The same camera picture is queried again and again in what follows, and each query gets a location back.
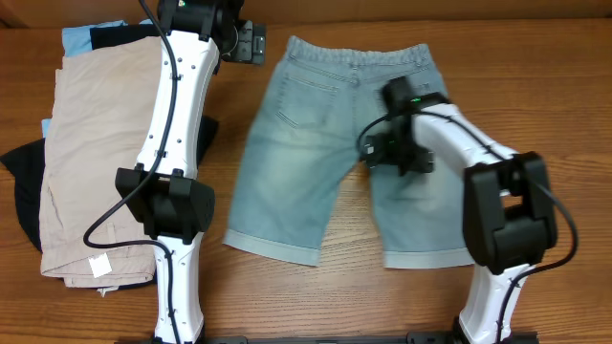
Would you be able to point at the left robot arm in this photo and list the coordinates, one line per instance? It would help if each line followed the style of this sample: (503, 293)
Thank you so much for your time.
(161, 190)

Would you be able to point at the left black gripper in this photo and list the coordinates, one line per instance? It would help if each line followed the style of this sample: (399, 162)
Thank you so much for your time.
(251, 43)

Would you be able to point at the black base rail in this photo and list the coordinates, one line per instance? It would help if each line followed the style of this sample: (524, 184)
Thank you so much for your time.
(325, 340)

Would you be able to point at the light blue denim shorts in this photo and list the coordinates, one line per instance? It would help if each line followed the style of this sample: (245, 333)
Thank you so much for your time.
(303, 142)

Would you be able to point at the light blue garment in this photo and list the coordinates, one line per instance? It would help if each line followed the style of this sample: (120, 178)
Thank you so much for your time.
(77, 40)

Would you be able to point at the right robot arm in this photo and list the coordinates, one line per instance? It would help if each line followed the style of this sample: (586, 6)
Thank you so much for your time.
(508, 222)

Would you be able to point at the black garment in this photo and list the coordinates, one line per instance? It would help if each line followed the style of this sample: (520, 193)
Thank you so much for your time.
(28, 181)

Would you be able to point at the beige folded shorts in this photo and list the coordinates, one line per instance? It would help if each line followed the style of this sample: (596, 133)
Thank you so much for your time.
(104, 101)

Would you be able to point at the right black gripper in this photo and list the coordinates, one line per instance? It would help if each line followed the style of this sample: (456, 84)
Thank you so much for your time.
(374, 149)

